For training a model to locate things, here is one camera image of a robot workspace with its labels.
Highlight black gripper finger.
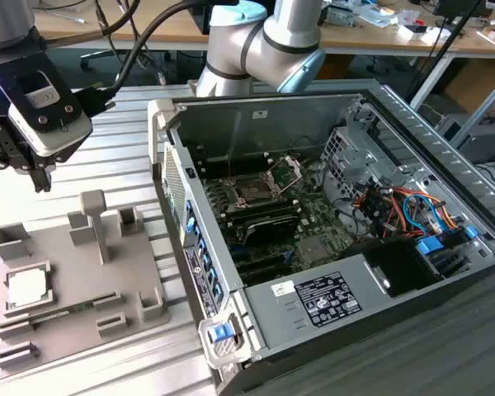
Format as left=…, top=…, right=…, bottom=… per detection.
left=27, top=158, right=54, bottom=194

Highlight silver CPU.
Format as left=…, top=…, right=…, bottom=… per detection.
left=7, top=270, right=54, bottom=309

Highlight CPU socket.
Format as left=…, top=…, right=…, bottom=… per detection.
left=229, top=175, right=282, bottom=207

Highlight black RAM slot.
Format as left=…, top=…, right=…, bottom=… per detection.
left=222, top=200, right=292, bottom=215
left=226, top=205, right=299, bottom=227

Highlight black expansion slot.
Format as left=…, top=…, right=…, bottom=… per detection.
left=237, top=263, right=294, bottom=286
left=232, top=250, right=289, bottom=271

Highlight black office chair base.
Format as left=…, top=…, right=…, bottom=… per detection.
left=79, top=49, right=178, bottom=86

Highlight grey plastic parts rack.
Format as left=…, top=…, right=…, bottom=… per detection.
left=0, top=189, right=175, bottom=380

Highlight green RAM stick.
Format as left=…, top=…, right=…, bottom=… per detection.
left=26, top=299, right=97, bottom=326

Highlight open grey PC case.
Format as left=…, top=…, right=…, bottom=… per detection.
left=147, top=78, right=495, bottom=396

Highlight black graphics card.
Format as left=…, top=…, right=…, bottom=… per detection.
left=241, top=216, right=300, bottom=248

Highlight metal socket cover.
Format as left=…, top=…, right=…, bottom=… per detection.
left=262, top=153, right=305, bottom=195

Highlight grey power supply with label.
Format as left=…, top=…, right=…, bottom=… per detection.
left=243, top=252, right=397, bottom=352

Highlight green motherboard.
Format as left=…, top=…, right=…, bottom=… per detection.
left=200, top=154, right=358, bottom=288

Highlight grey chipset heatsink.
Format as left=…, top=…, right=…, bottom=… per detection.
left=297, top=235, right=330, bottom=266

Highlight metal drive cage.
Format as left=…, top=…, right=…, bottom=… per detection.
left=319, top=125, right=401, bottom=203

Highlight grey metal device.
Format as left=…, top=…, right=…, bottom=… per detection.
left=324, top=7, right=359, bottom=27

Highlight wooden desk with clutter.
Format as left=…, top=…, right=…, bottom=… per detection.
left=318, top=0, right=495, bottom=61

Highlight black stand pole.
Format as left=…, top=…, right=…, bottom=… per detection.
left=406, top=0, right=483, bottom=106

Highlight blue disk carrier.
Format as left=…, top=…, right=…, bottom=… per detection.
left=415, top=224, right=479, bottom=278

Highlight white boxes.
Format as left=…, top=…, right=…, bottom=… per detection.
left=397, top=23, right=438, bottom=45

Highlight grey computer box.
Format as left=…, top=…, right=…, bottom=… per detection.
left=436, top=113, right=495, bottom=164

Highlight brown cardboard piece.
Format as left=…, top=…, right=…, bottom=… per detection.
left=476, top=27, right=495, bottom=50

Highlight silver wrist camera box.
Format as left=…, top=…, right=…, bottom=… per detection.
left=7, top=69, right=95, bottom=158

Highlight thick black camera cable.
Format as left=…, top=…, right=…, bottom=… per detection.
left=71, top=0, right=240, bottom=121

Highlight thin black cable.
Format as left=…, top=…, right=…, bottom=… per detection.
left=97, top=0, right=168, bottom=86

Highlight orange power wires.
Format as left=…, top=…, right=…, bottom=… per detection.
left=352, top=184, right=459, bottom=243

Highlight blue wire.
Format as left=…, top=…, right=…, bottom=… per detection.
left=402, top=191, right=445, bottom=234

